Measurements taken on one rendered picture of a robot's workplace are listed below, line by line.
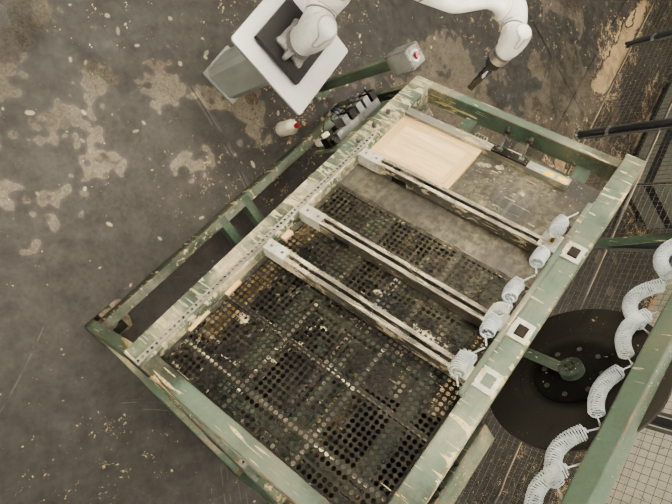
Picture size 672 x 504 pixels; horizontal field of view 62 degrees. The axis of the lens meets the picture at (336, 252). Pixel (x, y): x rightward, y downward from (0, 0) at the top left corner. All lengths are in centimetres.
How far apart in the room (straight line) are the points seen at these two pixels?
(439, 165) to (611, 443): 149
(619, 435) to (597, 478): 19
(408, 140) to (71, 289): 196
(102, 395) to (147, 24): 208
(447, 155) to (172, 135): 158
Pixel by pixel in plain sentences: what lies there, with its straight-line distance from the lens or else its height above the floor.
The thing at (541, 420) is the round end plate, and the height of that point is 184.
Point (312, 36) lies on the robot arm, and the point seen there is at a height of 100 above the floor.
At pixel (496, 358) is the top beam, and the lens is 227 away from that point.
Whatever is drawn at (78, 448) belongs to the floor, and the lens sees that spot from 348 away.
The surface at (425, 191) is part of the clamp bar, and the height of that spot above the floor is 125.
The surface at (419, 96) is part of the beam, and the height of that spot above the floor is 91.
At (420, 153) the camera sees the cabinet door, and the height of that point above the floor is 108.
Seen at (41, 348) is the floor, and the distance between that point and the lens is 329.
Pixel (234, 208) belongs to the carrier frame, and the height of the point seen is 18.
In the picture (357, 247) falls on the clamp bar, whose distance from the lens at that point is 254.
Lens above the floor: 318
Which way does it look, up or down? 53 degrees down
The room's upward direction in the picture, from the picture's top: 95 degrees clockwise
